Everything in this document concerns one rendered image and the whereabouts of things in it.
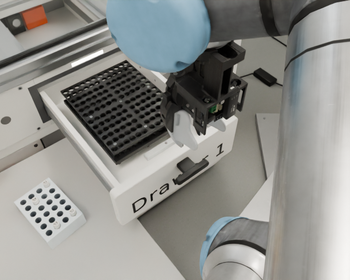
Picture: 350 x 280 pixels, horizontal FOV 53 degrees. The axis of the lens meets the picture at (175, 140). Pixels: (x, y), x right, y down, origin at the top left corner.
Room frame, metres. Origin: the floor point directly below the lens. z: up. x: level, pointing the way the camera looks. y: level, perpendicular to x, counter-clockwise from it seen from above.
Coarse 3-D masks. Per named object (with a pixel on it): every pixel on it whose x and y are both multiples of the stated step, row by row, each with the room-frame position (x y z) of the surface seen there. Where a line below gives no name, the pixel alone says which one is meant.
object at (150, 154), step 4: (168, 140) 0.47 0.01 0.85; (172, 140) 0.47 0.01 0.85; (160, 144) 0.46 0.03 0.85; (164, 144) 0.46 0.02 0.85; (168, 144) 0.46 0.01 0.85; (172, 144) 0.47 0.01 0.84; (156, 148) 0.45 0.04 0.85; (160, 148) 0.45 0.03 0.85; (164, 148) 0.45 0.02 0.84; (148, 152) 0.44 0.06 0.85; (152, 152) 0.44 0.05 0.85; (156, 152) 0.44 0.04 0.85; (160, 152) 0.45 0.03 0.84; (144, 156) 0.43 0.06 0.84; (148, 156) 0.43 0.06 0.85; (152, 156) 0.43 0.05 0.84; (148, 160) 0.43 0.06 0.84
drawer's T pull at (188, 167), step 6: (180, 162) 0.37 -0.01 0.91; (186, 162) 0.37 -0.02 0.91; (192, 162) 0.37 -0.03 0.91; (204, 162) 0.37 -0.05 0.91; (180, 168) 0.36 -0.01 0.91; (186, 168) 0.36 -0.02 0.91; (192, 168) 0.36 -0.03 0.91; (198, 168) 0.36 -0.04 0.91; (186, 174) 0.34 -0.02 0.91; (192, 174) 0.34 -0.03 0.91; (180, 180) 0.33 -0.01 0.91; (186, 180) 0.34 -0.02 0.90
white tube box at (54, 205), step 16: (32, 192) 0.37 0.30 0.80; (48, 192) 0.37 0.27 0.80; (32, 208) 0.33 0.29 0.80; (48, 208) 0.33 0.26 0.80; (64, 208) 0.34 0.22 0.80; (32, 224) 0.30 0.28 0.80; (48, 224) 0.30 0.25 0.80; (64, 224) 0.30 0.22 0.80; (80, 224) 0.31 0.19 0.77; (48, 240) 0.27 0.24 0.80
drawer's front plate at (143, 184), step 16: (208, 128) 0.44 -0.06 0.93; (208, 144) 0.42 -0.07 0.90; (224, 144) 0.45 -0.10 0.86; (160, 160) 0.36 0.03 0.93; (176, 160) 0.37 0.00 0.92; (192, 160) 0.39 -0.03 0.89; (208, 160) 0.42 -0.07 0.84; (144, 176) 0.33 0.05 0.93; (160, 176) 0.34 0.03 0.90; (176, 176) 0.37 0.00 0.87; (112, 192) 0.30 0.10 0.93; (128, 192) 0.30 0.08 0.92; (144, 192) 0.32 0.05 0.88; (128, 208) 0.30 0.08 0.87; (144, 208) 0.32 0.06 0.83
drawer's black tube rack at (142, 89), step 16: (128, 64) 0.66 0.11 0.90; (96, 80) 0.61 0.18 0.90; (112, 80) 0.61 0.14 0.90; (128, 80) 0.64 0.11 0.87; (144, 80) 0.61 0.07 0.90; (64, 96) 0.55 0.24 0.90; (80, 96) 0.55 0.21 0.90; (96, 96) 0.56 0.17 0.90; (112, 96) 0.55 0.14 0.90; (128, 96) 0.55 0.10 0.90; (144, 96) 0.55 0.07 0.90; (160, 96) 0.55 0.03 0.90; (80, 112) 0.53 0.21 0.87; (96, 112) 0.51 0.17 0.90; (112, 112) 0.51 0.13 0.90; (128, 112) 0.51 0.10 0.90; (144, 112) 0.51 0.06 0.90; (96, 128) 0.49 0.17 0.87; (112, 128) 0.46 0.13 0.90; (128, 128) 0.46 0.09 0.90; (160, 128) 0.49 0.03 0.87; (112, 144) 0.42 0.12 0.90; (144, 144) 0.44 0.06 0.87; (112, 160) 0.41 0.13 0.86
